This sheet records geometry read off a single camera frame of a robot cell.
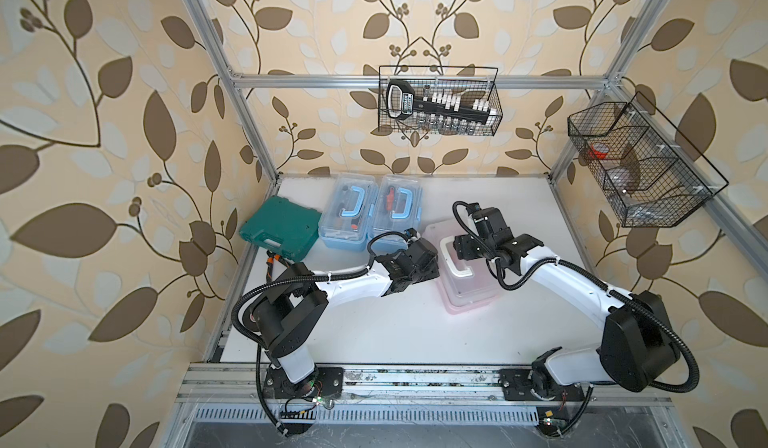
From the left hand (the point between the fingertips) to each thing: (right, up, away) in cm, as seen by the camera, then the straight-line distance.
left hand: (434, 262), depth 86 cm
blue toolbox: (-27, +15, +10) cm, 32 cm away
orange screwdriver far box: (-13, +19, +19) cm, 30 cm away
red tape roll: (+45, +31, -4) cm, 54 cm away
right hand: (+10, +6, +2) cm, 11 cm away
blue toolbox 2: (-10, +16, +11) cm, 21 cm away
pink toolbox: (+8, -5, -7) cm, 11 cm away
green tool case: (-49, +9, +13) cm, 52 cm away
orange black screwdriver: (-24, +11, +8) cm, 27 cm away
